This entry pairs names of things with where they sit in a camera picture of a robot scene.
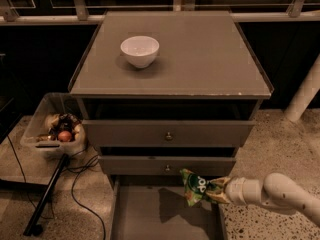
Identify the green rice chip bag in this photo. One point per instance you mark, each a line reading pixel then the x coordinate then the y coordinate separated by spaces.
pixel 197 188

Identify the black metal stand leg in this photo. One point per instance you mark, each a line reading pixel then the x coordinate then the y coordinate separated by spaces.
pixel 32 227

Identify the white ceramic bowl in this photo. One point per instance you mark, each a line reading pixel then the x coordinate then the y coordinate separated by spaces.
pixel 140 51

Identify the grey top drawer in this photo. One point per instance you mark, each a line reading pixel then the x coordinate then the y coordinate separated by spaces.
pixel 151 133

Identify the metal window railing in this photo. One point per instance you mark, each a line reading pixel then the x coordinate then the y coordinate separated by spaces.
pixel 67 11

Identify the brass top drawer knob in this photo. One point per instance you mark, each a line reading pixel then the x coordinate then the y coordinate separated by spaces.
pixel 168 136

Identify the grey drawer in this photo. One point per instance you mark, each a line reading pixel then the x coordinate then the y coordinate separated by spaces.
pixel 151 133
pixel 157 210
pixel 154 165

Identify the grey drawer cabinet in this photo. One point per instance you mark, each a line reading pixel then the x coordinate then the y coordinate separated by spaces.
pixel 204 70

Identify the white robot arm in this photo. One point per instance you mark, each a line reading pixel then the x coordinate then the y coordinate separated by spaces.
pixel 276 192

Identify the grey bottom drawer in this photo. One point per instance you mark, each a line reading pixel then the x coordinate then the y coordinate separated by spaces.
pixel 157 210

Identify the red apple in bin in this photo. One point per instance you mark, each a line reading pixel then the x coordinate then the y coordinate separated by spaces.
pixel 65 136

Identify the clear plastic storage bin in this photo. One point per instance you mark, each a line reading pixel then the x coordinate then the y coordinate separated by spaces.
pixel 55 113

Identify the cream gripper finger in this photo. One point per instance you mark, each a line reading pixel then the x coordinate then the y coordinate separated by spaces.
pixel 221 198
pixel 221 182

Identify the grey middle drawer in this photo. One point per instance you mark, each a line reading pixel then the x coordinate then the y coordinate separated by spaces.
pixel 154 165

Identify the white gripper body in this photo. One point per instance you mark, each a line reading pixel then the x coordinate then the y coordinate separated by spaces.
pixel 238 190

